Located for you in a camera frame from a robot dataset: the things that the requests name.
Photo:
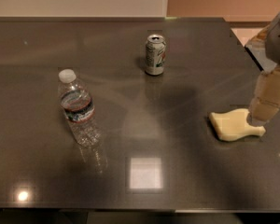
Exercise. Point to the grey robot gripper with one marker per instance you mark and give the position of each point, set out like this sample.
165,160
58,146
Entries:
279,42

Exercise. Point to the pale yellow sponge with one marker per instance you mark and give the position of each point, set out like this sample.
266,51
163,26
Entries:
233,125

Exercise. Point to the silver soda can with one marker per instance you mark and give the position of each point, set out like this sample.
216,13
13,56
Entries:
155,54

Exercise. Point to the clear plastic water bottle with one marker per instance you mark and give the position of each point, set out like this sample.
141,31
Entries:
78,108

